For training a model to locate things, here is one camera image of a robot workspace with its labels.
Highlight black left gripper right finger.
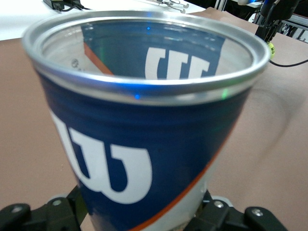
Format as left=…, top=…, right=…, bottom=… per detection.
left=190, top=189, right=289, bottom=231

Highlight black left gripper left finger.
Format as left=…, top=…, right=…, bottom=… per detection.
left=0, top=186, right=86, bottom=231

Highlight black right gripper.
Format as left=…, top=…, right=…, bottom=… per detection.
left=255, top=0, right=299, bottom=43

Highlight yellow-green tennis ball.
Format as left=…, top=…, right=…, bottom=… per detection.
left=266, top=42, right=276, bottom=60

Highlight brown table mat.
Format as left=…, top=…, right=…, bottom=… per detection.
left=0, top=6, right=308, bottom=231

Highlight black power adapter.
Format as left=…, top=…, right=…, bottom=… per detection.
left=43, top=0, right=64, bottom=11

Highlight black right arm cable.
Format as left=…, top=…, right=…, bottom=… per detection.
left=269, top=59, right=308, bottom=67

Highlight metal wire clips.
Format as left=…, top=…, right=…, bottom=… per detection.
left=144, top=0, right=190, bottom=13

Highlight black adapter cable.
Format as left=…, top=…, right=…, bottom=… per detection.
left=57, top=0, right=93, bottom=12

